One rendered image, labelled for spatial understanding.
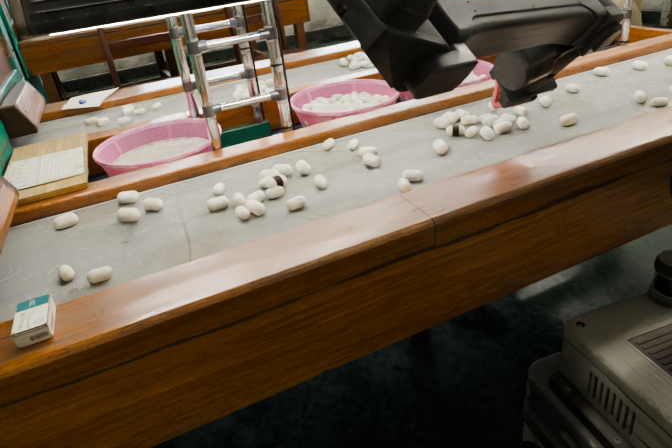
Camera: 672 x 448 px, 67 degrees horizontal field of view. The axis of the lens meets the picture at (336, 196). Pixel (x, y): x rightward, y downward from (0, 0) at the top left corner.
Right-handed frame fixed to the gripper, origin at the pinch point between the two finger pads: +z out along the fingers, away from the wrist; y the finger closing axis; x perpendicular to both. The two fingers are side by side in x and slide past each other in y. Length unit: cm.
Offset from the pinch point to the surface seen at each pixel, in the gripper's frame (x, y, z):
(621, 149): 16.5, -8.5, -11.1
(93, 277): 8, 70, 0
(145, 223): 0, 62, 11
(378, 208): 12.3, 31.6, -6.7
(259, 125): -26, 31, 45
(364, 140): -5.7, 18.3, 17.9
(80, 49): -173, 75, 219
